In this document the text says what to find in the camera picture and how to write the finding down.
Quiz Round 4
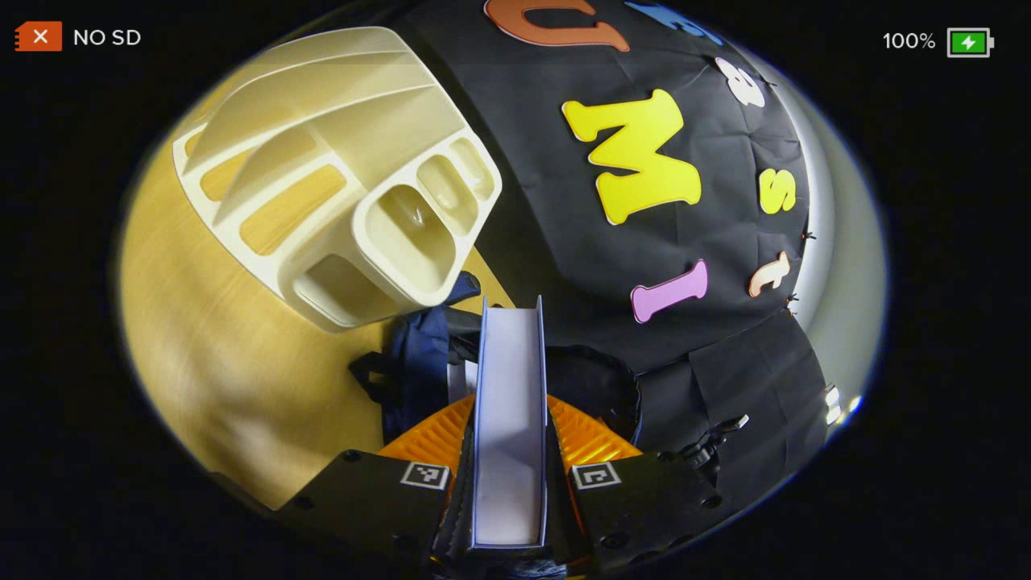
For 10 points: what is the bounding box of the dark metal clamp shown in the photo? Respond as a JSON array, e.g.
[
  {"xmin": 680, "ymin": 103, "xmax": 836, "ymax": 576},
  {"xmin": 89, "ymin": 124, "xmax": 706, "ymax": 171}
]
[{"xmin": 681, "ymin": 413, "xmax": 750, "ymax": 484}]

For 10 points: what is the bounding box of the blue schoolbag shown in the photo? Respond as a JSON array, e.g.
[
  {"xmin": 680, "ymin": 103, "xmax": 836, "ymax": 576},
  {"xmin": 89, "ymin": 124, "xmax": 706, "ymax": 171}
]
[{"xmin": 348, "ymin": 272, "xmax": 645, "ymax": 444}]

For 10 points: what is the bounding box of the black backdrop cloth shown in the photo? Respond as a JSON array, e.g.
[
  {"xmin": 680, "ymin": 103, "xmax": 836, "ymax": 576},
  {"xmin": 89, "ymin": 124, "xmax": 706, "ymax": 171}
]
[{"xmin": 403, "ymin": 0, "xmax": 830, "ymax": 516}]

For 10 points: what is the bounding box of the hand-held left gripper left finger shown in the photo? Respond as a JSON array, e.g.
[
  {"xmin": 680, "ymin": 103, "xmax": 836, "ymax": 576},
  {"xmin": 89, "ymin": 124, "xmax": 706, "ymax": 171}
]
[{"xmin": 272, "ymin": 393, "xmax": 478, "ymax": 574}]

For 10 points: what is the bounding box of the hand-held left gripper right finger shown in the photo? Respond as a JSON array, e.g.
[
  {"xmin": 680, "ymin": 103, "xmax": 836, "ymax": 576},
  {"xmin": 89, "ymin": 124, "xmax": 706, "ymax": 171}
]
[{"xmin": 546, "ymin": 393, "xmax": 727, "ymax": 573}]

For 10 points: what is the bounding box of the cream plastic bookshelf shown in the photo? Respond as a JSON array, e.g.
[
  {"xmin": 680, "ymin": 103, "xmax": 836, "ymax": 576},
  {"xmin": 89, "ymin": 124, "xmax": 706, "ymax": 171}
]
[{"xmin": 172, "ymin": 27, "xmax": 503, "ymax": 333}]

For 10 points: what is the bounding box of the grey-blue book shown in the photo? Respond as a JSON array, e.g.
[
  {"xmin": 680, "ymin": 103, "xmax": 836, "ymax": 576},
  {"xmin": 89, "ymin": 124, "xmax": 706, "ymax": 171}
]
[{"xmin": 471, "ymin": 296, "xmax": 549, "ymax": 549}]

